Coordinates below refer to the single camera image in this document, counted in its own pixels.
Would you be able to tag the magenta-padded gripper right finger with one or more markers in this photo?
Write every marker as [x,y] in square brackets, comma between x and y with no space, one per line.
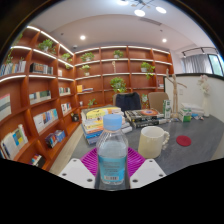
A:
[148,171]

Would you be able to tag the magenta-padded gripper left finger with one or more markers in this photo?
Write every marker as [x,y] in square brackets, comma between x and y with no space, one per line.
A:
[76,171]

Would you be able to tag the clear blue-capped water bottle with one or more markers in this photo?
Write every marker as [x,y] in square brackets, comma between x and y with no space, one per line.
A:
[112,160]

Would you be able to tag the cream ceramic mug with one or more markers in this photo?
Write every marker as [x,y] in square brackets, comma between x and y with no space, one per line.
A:
[150,143]

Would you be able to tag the flat round red coaster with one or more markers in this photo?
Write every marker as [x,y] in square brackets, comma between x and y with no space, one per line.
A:
[183,141]

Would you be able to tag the stack of colourful books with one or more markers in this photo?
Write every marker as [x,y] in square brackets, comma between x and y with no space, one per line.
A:
[93,123]

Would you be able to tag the stack of dark books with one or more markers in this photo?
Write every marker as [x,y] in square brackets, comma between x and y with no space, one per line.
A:
[143,116]

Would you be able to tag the tall green-white carton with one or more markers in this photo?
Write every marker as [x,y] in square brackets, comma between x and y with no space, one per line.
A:
[166,108]

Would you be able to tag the small green-white box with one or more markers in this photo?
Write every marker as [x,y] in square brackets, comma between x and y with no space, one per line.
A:
[185,115]

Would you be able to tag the tan upholstered chair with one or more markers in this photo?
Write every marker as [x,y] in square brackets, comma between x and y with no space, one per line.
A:
[157,101]

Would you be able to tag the chair with dark jacket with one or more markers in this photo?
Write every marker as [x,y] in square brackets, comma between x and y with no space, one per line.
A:
[128,101]

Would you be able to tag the stack of white packs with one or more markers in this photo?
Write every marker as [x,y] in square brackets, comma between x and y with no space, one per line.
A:
[193,108]

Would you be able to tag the wooden artist mannequin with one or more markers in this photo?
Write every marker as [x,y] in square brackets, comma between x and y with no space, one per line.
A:
[174,96]

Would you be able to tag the grey sheer curtain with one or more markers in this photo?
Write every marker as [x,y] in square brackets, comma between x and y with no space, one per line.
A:
[197,64]

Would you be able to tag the black-framed window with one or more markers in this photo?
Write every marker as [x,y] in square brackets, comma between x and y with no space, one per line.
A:
[216,65]

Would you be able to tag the round recessed ceiling light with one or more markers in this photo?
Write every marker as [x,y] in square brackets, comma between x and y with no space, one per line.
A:
[164,40]
[82,37]

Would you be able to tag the branching ceiling light fixture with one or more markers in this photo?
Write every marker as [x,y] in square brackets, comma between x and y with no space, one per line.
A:
[140,11]

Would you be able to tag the wooden wall shelf unit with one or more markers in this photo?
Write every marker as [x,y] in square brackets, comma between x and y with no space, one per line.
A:
[43,100]

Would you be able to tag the black ceiling track rail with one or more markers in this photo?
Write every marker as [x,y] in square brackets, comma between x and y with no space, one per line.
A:
[200,50]

